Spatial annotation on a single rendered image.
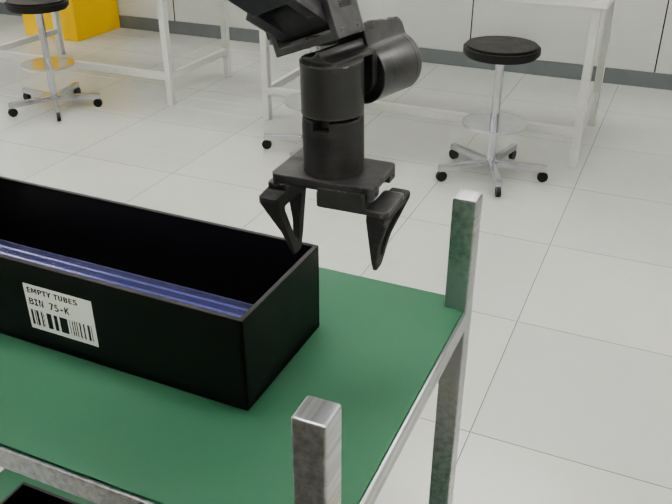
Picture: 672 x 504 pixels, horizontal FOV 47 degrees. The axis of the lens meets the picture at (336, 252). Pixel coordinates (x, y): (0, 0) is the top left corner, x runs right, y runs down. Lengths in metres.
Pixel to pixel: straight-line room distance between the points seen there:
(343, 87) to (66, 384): 0.45
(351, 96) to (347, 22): 0.06
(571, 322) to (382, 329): 1.87
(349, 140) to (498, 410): 1.71
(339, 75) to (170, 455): 0.39
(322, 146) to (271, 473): 0.31
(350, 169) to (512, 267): 2.36
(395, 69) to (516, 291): 2.21
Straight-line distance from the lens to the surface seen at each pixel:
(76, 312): 0.90
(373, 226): 0.71
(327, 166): 0.71
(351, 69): 0.68
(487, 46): 3.59
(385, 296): 1.01
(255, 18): 0.70
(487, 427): 2.28
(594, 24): 3.83
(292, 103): 3.94
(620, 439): 2.34
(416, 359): 0.90
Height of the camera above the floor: 1.48
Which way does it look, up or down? 29 degrees down
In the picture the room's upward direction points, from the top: straight up
